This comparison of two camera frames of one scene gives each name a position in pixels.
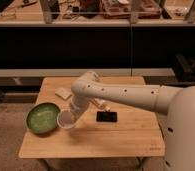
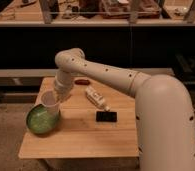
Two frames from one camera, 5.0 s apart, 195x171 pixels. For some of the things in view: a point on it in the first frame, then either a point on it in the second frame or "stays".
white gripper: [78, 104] to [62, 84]
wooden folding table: [98, 132] stays
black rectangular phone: [106, 116] stays
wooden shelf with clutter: [101, 13] stays
